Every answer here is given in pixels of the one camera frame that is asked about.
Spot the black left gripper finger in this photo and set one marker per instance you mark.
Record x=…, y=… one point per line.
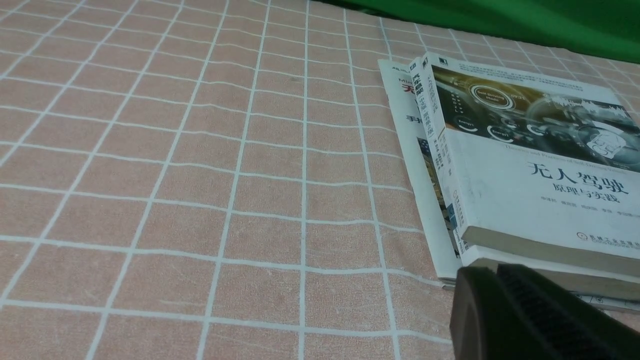
x=514, y=313

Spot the white middle book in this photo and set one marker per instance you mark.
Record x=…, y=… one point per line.
x=550, y=275

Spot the white book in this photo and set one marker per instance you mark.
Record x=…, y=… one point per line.
x=550, y=275
x=530, y=190

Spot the white top book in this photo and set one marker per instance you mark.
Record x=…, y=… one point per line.
x=530, y=190

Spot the thin white bottom booklet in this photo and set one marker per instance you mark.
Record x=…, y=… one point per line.
x=592, y=286

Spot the green backdrop cloth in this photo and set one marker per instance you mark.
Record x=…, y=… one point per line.
x=608, y=29

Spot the pink checked tablecloth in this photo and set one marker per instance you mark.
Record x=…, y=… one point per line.
x=222, y=180

